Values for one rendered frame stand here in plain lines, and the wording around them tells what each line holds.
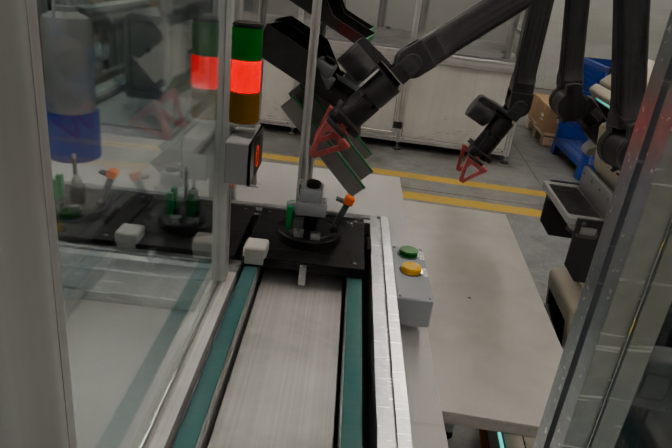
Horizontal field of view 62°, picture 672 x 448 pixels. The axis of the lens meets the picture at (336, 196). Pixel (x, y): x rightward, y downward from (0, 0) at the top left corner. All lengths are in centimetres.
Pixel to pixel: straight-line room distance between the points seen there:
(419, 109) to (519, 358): 417
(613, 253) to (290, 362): 70
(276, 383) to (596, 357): 65
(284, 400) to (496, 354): 46
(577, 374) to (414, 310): 76
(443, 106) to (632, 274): 491
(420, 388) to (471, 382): 10
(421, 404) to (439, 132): 438
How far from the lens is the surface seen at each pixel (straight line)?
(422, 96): 516
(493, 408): 103
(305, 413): 86
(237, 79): 90
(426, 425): 96
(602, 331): 31
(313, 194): 115
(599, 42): 1009
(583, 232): 139
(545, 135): 624
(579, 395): 34
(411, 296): 107
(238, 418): 85
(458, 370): 109
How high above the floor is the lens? 151
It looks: 22 degrees down
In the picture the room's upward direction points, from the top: 7 degrees clockwise
